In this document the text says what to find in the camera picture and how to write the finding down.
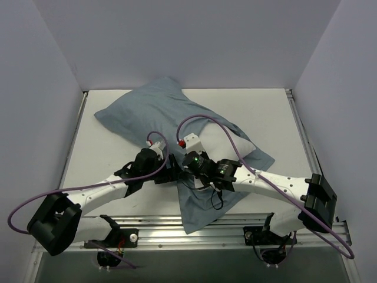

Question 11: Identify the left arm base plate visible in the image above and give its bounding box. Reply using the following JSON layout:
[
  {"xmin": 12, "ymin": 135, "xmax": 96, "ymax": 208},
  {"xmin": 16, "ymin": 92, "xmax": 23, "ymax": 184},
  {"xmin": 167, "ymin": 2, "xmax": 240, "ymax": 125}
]
[{"xmin": 84, "ymin": 228, "xmax": 139, "ymax": 249}]

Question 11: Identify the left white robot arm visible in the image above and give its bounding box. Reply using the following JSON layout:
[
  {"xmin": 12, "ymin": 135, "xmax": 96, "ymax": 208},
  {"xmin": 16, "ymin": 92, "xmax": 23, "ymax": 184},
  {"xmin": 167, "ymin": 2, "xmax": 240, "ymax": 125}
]
[{"xmin": 27, "ymin": 149, "xmax": 182, "ymax": 256}]

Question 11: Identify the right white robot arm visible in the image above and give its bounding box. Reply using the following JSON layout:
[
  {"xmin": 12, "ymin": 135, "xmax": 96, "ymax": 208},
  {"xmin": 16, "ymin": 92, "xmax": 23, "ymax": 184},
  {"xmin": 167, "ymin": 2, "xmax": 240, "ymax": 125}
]
[{"xmin": 183, "ymin": 152, "xmax": 337, "ymax": 243}]

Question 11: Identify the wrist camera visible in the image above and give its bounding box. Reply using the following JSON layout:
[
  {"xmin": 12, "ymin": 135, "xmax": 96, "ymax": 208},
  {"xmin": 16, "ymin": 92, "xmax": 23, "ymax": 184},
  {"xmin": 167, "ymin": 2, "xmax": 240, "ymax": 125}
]
[
  {"xmin": 178, "ymin": 133, "xmax": 205, "ymax": 154},
  {"xmin": 146, "ymin": 140, "xmax": 166, "ymax": 159}
]

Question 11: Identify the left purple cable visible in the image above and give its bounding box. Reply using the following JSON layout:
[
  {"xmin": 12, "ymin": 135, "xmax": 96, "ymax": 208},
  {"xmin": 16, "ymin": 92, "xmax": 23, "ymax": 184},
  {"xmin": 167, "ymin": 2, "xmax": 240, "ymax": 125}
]
[{"xmin": 7, "ymin": 131, "xmax": 170, "ymax": 269}]

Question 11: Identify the aluminium rail frame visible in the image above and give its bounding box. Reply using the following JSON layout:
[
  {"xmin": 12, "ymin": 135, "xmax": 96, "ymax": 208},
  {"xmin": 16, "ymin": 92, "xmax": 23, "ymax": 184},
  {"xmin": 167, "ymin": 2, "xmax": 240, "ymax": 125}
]
[{"xmin": 31, "ymin": 88, "xmax": 353, "ymax": 254}]

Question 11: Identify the striped blue beige pillowcase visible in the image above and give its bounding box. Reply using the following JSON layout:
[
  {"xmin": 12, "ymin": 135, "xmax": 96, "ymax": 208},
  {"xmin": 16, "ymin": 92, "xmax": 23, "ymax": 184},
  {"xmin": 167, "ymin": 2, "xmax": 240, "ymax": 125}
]
[{"xmin": 94, "ymin": 77, "xmax": 275, "ymax": 234}]

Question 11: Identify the black looped wire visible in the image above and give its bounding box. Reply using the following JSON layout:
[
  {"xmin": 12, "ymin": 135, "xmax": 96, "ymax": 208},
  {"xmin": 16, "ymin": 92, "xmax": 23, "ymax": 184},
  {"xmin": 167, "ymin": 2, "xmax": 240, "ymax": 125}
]
[{"xmin": 210, "ymin": 188, "xmax": 224, "ymax": 212}]

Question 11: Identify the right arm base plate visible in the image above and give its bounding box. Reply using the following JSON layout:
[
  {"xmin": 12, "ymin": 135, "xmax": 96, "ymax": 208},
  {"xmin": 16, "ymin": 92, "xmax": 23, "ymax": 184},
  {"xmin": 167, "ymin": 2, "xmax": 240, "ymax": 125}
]
[{"xmin": 243, "ymin": 226, "xmax": 297, "ymax": 246}]

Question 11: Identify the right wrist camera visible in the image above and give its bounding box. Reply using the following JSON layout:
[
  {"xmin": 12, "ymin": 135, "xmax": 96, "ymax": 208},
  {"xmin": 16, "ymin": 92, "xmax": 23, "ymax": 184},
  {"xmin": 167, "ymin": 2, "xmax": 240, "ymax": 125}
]
[{"xmin": 178, "ymin": 133, "xmax": 205, "ymax": 154}]

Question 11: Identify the white pillow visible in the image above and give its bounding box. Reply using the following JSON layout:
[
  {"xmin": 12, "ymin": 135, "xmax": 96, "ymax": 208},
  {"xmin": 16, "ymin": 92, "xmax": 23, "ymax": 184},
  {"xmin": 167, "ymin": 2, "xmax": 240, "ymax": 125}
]
[{"xmin": 199, "ymin": 123, "xmax": 256, "ymax": 162}]

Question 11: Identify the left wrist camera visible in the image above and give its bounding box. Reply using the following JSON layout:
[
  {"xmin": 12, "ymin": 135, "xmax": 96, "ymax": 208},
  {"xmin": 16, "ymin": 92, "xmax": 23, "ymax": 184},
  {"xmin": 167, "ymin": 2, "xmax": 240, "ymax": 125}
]
[{"xmin": 146, "ymin": 140, "xmax": 166, "ymax": 159}]

